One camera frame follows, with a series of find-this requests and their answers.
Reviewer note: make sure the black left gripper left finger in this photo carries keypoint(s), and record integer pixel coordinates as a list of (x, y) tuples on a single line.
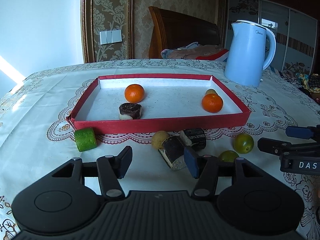
[(111, 169)]

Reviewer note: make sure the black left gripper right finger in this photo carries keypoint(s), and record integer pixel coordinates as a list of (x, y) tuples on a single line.
[(204, 169)]

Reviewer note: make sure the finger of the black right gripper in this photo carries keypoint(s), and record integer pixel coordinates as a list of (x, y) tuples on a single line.
[(299, 132), (278, 147)]

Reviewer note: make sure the green citrus fruit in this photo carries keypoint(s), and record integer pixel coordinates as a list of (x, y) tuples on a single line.
[(228, 156), (243, 143)]

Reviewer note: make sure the green cucumber piece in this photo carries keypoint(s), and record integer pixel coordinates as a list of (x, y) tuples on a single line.
[(85, 139)]

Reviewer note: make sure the orange tangerine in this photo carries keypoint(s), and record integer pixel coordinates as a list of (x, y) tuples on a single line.
[(134, 93), (212, 103)]

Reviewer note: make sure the small yellow-brown round fruit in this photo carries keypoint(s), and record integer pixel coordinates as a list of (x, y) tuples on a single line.
[(211, 91)]

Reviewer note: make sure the colourful cloth pile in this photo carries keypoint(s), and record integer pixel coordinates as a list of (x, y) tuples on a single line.
[(308, 84)]

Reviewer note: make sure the white embroidered tablecloth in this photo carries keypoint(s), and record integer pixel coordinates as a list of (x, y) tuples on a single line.
[(36, 138)]

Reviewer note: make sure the light blue electric kettle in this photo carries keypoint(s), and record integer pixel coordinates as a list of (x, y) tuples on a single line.
[(252, 50)]

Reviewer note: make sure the sliding wardrobe doors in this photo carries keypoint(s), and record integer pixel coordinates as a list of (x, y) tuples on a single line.
[(295, 32)]

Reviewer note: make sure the gold framed wallpaper panel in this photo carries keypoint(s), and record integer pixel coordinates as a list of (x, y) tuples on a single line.
[(101, 15)]

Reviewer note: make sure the white wall switch panel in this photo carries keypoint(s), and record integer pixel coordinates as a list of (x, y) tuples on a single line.
[(110, 36)]

